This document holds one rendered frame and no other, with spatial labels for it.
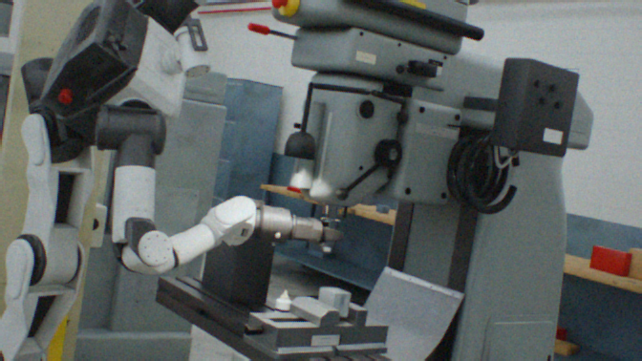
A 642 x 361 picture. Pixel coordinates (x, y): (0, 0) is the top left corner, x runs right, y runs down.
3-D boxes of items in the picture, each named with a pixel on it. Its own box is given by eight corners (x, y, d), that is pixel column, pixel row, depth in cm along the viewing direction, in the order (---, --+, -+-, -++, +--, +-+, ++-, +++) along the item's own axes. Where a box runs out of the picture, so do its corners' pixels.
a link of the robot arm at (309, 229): (325, 216, 188) (277, 209, 185) (318, 255, 188) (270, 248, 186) (314, 210, 200) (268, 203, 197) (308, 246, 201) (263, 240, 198)
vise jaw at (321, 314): (319, 327, 181) (321, 309, 181) (288, 311, 190) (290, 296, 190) (338, 326, 184) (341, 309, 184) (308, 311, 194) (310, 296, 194)
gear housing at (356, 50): (347, 68, 175) (354, 25, 175) (287, 66, 195) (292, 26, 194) (448, 93, 196) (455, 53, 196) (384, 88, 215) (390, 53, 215)
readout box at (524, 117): (519, 148, 176) (535, 56, 175) (488, 144, 183) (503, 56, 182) (569, 159, 188) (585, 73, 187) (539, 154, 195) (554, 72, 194)
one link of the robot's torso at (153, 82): (6, 122, 184) (100, 53, 166) (40, 30, 205) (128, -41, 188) (103, 183, 202) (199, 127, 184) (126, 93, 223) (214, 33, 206)
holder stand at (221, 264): (228, 302, 221) (240, 233, 220) (201, 283, 240) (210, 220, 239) (266, 303, 227) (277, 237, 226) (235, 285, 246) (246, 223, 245)
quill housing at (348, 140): (331, 206, 181) (353, 71, 179) (281, 193, 197) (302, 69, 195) (390, 212, 192) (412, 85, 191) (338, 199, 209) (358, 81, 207)
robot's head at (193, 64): (172, 79, 186) (198, 62, 182) (161, 42, 189) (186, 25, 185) (190, 83, 192) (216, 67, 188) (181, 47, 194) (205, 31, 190)
